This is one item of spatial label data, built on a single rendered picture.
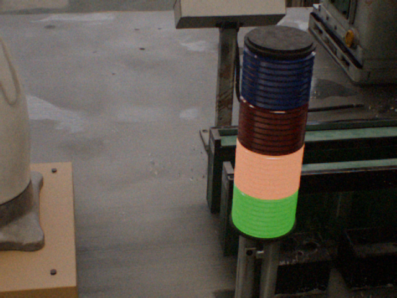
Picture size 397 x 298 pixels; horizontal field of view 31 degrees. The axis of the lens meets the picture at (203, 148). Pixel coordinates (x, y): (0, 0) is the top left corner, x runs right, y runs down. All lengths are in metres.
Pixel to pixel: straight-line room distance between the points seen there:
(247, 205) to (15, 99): 0.37
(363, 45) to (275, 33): 0.90
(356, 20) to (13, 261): 0.90
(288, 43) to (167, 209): 0.56
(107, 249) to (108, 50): 0.70
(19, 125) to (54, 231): 0.16
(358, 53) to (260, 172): 0.91
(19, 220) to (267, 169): 0.43
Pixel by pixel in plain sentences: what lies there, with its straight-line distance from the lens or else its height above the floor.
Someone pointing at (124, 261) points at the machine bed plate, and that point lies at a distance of 1.01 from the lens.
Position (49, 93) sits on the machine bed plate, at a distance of 1.45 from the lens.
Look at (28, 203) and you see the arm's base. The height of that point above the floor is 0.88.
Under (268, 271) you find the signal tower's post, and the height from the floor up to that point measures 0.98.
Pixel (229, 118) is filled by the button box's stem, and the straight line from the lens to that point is 1.25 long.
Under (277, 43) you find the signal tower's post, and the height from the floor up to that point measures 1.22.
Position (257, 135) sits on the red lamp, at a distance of 0.62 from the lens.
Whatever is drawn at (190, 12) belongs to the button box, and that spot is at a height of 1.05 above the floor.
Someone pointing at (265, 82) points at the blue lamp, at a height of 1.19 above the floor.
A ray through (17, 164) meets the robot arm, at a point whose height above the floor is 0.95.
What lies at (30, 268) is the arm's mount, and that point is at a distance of 0.93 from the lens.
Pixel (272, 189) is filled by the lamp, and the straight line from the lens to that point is 0.64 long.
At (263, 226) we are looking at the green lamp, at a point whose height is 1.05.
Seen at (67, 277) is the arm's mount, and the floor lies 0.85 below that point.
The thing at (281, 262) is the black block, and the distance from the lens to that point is 0.92.
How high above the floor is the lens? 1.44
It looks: 31 degrees down
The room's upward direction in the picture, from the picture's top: 2 degrees clockwise
